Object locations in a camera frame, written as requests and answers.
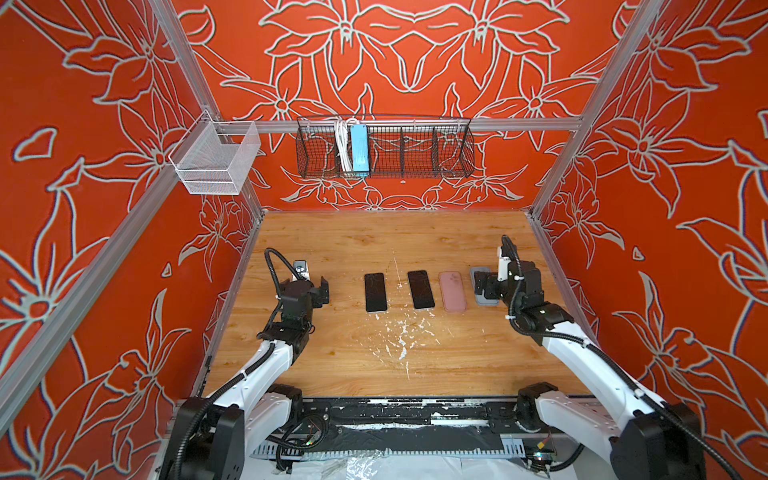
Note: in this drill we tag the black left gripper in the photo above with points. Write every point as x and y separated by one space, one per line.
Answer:
318 294

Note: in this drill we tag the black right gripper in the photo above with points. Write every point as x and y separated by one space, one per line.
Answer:
490 291

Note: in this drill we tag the white phone case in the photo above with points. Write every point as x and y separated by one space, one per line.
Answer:
479 277

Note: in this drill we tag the pink phone case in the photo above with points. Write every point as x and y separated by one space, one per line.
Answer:
452 292

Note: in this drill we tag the black phone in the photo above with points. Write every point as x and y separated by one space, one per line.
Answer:
375 293

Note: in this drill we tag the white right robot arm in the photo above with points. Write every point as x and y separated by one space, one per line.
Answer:
638 433

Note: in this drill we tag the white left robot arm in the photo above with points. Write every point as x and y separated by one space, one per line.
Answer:
213 436

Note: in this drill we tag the light blue box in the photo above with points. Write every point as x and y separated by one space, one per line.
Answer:
360 149

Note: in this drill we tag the clear acrylic bin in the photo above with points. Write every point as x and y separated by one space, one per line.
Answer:
216 157

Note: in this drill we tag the aluminium back crossbar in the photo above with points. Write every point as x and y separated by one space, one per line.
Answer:
477 125

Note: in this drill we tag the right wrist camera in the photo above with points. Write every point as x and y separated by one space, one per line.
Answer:
504 261

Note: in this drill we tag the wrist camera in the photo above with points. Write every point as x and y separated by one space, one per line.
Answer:
301 267
504 261

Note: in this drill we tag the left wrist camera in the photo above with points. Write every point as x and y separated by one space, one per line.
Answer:
301 267

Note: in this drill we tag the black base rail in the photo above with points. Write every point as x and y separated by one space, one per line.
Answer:
462 427

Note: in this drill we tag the black wire basket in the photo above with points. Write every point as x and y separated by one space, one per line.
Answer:
394 152

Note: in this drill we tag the aluminium frame post right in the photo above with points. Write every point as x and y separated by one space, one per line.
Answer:
626 47

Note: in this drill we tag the aluminium frame post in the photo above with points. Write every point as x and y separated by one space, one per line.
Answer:
626 47
170 24

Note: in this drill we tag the aluminium frame post left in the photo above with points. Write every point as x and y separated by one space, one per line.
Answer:
170 24

